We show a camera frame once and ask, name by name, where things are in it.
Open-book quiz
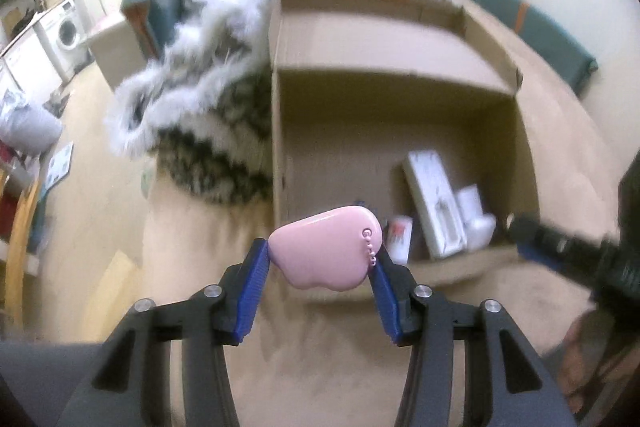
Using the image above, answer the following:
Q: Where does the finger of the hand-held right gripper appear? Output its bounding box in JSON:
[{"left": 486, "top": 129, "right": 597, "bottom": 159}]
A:
[{"left": 516, "top": 246, "right": 563, "bottom": 274}]

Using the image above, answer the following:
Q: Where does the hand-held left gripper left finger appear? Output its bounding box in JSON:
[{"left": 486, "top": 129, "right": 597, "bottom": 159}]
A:
[{"left": 55, "top": 237, "right": 271, "bottom": 427}]

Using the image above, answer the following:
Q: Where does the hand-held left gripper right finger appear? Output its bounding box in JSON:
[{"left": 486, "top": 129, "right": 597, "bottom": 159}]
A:
[{"left": 367, "top": 252, "right": 576, "bottom": 427}]

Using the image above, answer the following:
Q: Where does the black flashlight with cord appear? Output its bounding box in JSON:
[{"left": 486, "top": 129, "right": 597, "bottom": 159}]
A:
[{"left": 506, "top": 213, "right": 621, "bottom": 278}]

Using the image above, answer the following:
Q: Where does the white oval bottle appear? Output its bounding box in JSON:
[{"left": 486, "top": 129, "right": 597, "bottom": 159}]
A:
[{"left": 465, "top": 213, "right": 497, "bottom": 253}]

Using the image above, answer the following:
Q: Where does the pink cloud-shaped case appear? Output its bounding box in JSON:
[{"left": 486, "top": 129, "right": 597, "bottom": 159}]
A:
[{"left": 268, "top": 204, "right": 386, "bottom": 292}]

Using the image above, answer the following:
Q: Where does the white charger plug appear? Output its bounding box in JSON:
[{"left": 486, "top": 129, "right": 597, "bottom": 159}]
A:
[{"left": 456, "top": 184, "right": 485, "bottom": 223}]

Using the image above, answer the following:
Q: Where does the white rectangular plastic device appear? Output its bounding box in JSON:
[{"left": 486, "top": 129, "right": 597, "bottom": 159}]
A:
[{"left": 402, "top": 150, "right": 468, "bottom": 260}]

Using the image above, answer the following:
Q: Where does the large cardboard box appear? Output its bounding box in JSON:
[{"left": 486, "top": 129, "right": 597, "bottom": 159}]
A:
[{"left": 267, "top": 0, "right": 543, "bottom": 303}]

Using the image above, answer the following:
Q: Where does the person's right hand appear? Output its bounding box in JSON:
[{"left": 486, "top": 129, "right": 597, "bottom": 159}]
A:
[{"left": 550, "top": 304, "right": 640, "bottom": 415}]

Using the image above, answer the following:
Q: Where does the white pill bottle red label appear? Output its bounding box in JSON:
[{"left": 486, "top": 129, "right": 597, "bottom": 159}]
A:
[{"left": 387, "top": 214, "right": 415, "bottom": 265}]

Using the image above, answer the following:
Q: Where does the dark speckled fluffy blanket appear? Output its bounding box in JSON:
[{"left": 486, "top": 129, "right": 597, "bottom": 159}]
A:
[{"left": 155, "top": 72, "right": 274, "bottom": 208}]

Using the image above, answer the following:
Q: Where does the teal folded mat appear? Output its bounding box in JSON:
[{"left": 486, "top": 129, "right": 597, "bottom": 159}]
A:
[{"left": 470, "top": 0, "right": 599, "bottom": 95}]

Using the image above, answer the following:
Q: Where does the illustrated booklet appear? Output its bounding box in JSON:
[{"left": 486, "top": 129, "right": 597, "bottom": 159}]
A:
[{"left": 42, "top": 142, "right": 75, "bottom": 194}]

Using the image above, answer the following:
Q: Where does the wooden chair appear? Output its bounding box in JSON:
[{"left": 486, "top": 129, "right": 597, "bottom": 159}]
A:
[{"left": 0, "top": 174, "right": 45, "bottom": 330}]

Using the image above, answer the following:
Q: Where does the grey white stuffed bag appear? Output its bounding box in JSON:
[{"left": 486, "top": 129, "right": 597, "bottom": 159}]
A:
[{"left": 0, "top": 92, "right": 63, "bottom": 156}]

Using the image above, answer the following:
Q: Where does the white fluffy blanket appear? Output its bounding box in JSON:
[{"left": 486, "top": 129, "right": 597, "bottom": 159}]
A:
[{"left": 102, "top": 0, "right": 456, "bottom": 158}]

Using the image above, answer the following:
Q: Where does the teal cushion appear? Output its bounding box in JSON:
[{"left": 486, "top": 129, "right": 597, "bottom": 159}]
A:
[{"left": 122, "top": 0, "right": 185, "bottom": 60}]

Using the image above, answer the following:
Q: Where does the white washing machine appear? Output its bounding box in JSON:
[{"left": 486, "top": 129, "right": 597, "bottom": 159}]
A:
[{"left": 40, "top": 0, "right": 89, "bottom": 68}]

